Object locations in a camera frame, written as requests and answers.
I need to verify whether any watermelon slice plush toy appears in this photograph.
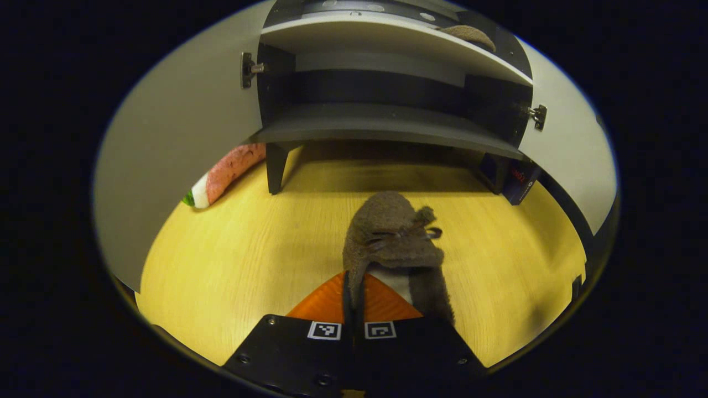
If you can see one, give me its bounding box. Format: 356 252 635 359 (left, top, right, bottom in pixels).
183 143 267 210

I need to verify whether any brown fuzzy shoe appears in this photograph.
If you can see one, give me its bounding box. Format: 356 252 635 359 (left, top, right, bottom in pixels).
439 24 497 53
342 191 456 326

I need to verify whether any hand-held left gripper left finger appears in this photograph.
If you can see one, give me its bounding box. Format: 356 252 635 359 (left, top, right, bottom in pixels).
221 271 355 398

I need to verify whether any white cabinet door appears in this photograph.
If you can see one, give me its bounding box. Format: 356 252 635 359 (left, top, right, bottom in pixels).
93 0 277 294
517 39 617 235

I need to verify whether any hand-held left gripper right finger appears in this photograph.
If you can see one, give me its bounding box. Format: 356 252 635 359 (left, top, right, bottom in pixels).
352 274 491 398

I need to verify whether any white shoe cabinet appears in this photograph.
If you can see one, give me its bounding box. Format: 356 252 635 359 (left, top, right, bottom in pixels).
93 0 617 294

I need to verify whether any dark blue box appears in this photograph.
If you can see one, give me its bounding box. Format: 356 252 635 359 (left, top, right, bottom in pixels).
480 155 543 206

